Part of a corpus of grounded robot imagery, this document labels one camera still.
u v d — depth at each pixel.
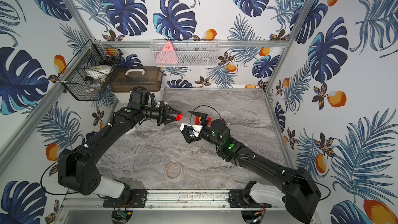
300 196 0.40
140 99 0.63
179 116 0.73
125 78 1.03
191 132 0.58
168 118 0.71
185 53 0.92
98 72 0.80
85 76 0.86
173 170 0.84
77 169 0.42
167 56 0.90
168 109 0.70
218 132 0.54
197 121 1.02
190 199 0.76
